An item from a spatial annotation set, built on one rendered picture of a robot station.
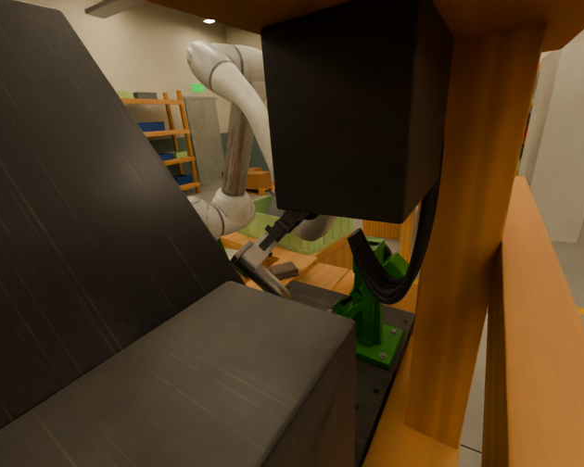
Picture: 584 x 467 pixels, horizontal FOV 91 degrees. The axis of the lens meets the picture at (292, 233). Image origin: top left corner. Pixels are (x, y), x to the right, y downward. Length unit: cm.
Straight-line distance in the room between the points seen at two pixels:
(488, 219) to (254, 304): 30
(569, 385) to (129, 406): 29
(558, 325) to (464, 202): 18
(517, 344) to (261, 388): 19
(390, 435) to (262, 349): 43
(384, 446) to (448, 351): 22
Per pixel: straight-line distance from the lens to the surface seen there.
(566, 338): 29
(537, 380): 24
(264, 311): 33
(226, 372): 27
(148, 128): 661
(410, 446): 67
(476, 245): 44
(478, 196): 42
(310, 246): 145
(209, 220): 125
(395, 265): 63
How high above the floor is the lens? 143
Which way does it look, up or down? 21 degrees down
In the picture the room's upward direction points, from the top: 4 degrees counter-clockwise
